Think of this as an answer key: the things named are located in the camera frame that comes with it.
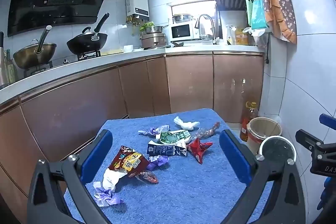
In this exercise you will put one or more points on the white spray bottle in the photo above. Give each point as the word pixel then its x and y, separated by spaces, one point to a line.
pixel 230 35

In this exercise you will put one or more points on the white water heater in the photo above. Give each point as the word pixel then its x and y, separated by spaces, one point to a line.
pixel 137 1

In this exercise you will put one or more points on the steel lidded pot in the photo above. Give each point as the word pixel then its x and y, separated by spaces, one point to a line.
pixel 183 18

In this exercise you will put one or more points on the white microwave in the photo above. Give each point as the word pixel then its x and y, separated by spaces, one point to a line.
pixel 181 31

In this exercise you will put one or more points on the blue plastic bag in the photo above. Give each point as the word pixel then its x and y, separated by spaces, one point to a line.
pixel 258 14

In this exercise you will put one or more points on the green cutting board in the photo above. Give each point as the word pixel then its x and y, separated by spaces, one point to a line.
pixel 248 8

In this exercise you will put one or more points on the black wok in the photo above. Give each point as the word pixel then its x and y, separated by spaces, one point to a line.
pixel 86 41

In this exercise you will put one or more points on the hanging white plastic bag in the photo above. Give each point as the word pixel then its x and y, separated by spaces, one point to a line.
pixel 256 31

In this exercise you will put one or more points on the dark tall bottle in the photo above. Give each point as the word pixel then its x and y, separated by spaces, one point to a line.
pixel 1 61

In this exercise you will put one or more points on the green leafy vegetable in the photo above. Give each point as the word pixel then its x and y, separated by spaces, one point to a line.
pixel 146 26

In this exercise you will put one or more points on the yellow detergent bottle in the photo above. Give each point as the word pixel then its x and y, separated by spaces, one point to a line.
pixel 241 36

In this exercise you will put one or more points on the steel kitchen faucet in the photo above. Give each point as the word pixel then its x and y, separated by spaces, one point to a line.
pixel 203 15

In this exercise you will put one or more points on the white plastic bag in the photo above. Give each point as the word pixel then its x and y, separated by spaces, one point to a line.
pixel 187 124
pixel 256 31

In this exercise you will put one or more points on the large cooking oil bottle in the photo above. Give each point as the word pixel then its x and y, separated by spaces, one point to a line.
pixel 249 113

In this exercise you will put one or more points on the white trash can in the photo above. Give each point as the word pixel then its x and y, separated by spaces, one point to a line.
pixel 278 150

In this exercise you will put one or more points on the beige bucket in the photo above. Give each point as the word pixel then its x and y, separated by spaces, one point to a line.
pixel 262 129

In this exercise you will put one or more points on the green white milk carton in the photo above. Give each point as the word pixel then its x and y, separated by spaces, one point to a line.
pixel 170 137

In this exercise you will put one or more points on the black gas stove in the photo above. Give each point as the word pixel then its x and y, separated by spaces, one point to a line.
pixel 60 61

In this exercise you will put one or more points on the brown base cabinet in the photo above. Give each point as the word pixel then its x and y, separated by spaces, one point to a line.
pixel 189 77

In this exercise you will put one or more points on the red brown snack packet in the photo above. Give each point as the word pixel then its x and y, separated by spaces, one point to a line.
pixel 128 162

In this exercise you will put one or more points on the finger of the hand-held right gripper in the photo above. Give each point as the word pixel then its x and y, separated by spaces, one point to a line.
pixel 329 123
pixel 307 138

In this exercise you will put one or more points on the glass oil bottle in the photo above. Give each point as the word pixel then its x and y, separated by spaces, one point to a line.
pixel 11 69

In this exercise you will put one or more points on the red foil wrapper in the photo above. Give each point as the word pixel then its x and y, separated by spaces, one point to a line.
pixel 198 149

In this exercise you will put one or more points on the steel bowl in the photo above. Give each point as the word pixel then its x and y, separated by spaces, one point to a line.
pixel 157 29

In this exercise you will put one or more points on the clear plastic wrapper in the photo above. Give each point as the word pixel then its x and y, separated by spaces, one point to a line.
pixel 207 132

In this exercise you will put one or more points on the small red clear wrapper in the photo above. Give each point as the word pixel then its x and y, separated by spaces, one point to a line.
pixel 149 177

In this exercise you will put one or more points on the brown electric cooker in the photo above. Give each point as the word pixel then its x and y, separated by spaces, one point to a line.
pixel 153 40

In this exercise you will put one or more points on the dark blue milk carton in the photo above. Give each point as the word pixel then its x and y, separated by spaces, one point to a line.
pixel 162 149

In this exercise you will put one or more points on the window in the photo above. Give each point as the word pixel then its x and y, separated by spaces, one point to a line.
pixel 191 9

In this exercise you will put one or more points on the white tissue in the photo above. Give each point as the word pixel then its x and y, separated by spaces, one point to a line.
pixel 111 179

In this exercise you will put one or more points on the purple candy wrapper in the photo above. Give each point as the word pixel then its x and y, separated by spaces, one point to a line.
pixel 153 130
pixel 105 196
pixel 156 162

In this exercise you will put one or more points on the brass cooking pot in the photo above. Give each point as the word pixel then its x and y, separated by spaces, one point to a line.
pixel 34 56

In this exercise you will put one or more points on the person's right hand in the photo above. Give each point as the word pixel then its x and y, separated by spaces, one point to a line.
pixel 325 195

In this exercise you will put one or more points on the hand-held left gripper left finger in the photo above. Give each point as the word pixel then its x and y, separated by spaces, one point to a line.
pixel 97 153

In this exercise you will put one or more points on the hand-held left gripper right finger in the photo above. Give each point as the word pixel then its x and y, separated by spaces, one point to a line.
pixel 233 155

